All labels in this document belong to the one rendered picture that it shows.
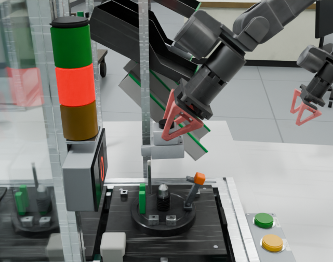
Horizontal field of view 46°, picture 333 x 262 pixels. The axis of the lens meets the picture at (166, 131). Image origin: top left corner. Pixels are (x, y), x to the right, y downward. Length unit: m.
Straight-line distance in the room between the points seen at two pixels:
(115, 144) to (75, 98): 0.89
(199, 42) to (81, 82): 0.25
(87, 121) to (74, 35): 0.11
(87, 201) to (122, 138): 0.91
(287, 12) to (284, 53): 4.81
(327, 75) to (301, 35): 4.24
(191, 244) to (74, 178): 0.35
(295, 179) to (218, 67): 0.64
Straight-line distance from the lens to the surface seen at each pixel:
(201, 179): 0.81
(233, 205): 0.93
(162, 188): 0.82
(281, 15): 0.72
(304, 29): 5.50
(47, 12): 0.51
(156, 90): 1.10
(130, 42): 0.94
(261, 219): 0.88
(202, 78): 0.70
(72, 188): 0.54
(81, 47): 0.50
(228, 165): 1.28
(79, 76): 0.51
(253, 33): 0.68
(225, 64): 0.69
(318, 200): 1.18
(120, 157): 1.31
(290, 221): 1.08
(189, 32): 0.68
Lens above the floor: 1.50
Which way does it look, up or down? 25 degrees down
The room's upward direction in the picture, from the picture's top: straight up
